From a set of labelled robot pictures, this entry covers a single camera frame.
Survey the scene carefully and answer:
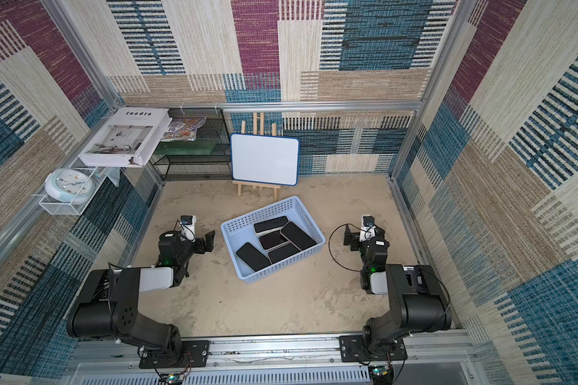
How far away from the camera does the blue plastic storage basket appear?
89 centimetres

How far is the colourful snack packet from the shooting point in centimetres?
83

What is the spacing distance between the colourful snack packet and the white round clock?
251 mm
